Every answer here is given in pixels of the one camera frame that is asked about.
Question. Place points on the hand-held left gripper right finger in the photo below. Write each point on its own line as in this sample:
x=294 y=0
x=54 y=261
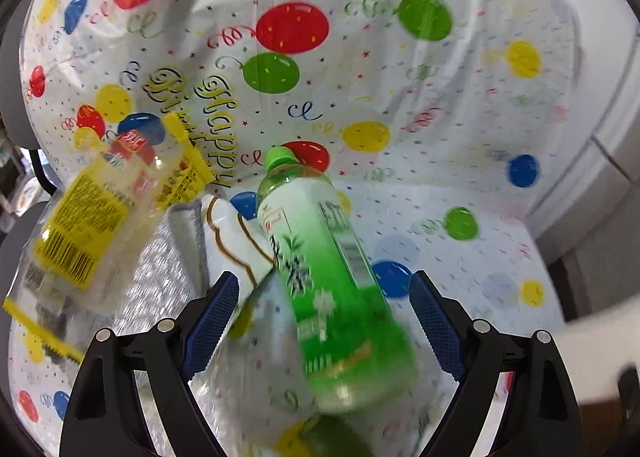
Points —
x=435 y=322

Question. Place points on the dark green wrapper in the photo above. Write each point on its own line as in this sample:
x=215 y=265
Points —
x=340 y=439

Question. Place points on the clear packet with yellow label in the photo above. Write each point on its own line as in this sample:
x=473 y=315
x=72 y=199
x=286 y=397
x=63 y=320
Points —
x=85 y=217

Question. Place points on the silver bubble foil bag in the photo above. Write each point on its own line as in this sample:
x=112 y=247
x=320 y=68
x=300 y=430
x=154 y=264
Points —
x=167 y=262

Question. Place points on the balloon print plastic sheet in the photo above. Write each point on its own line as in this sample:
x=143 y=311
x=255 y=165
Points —
x=400 y=112

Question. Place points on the green tea bottle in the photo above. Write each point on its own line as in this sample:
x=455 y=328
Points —
x=320 y=262

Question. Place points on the white packet with gold line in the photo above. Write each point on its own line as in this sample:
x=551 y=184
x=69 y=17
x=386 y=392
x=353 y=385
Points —
x=235 y=247

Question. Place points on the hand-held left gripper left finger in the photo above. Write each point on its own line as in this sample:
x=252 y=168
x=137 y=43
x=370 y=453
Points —
x=215 y=322

